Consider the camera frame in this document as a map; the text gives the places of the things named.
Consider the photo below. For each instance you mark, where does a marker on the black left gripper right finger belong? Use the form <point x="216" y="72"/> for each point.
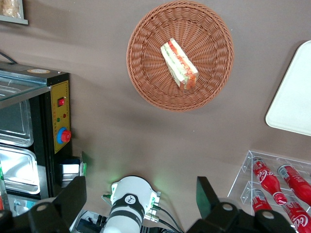
<point x="207" y="199"/>

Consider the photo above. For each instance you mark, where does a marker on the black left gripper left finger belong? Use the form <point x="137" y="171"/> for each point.
<point x="70" y="194"/>

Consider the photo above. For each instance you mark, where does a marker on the triangle sandwich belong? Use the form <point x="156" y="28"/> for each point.
<point x="178" y="64"/>

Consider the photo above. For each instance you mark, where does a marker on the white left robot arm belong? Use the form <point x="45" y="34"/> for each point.
<point x="131" y="201"/>

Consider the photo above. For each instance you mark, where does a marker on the cream plastic serving tray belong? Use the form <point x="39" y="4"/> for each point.
<point x="291" y="102"/>

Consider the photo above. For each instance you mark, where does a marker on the round brown wicker basket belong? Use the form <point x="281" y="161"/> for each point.
<point x="150" y="80"/>

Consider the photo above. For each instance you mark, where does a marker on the white tray with grey rim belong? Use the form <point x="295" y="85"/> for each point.
<point x="23" y="20"/>

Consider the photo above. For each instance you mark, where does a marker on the small silver metal box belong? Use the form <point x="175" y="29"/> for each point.
<point x="70" y="170"/>

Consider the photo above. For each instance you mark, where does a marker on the clear acrylic bottle rack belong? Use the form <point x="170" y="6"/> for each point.
<point x="239" y="179"/>

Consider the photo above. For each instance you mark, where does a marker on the red cola bottle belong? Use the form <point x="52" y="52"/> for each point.
<point x="300" y="218"/>
<point x="297" y="180"/>
<point x="258" y="202"/>
<point x="264" y="176"/>

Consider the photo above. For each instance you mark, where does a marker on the black food warmer display case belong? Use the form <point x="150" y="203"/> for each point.
<point x="48" y="145"/>

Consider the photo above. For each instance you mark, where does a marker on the steel food pan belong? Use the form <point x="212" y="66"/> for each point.
<point x="14" y="123"/>
<point x="19" y="167"/>

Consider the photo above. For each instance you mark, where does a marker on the clear bag of beige snacks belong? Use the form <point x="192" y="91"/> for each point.
<point x="9" y="8"/>

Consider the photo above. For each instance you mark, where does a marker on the red rocker switch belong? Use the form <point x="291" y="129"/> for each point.
<point x="61" y="102"/>

